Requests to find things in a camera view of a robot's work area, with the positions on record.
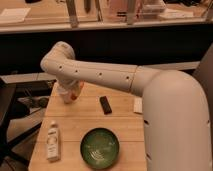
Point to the black rectangular block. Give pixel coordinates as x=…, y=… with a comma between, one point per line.
x=105, y=105

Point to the black office chair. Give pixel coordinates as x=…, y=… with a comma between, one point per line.
x=12, y=108

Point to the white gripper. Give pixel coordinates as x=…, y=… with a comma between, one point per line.
x=70, y=86

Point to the red pepper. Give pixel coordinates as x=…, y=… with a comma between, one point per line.
x=73, y=96

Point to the white rectangular sponge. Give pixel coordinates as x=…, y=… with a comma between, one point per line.
x=137, y=107

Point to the green ceramic plate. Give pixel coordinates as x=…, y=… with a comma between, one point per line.
x=99, y=148

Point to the white lotion bottle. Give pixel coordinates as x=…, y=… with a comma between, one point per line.
x=53, y=143

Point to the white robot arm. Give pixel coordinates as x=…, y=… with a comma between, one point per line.
x=177, y=124

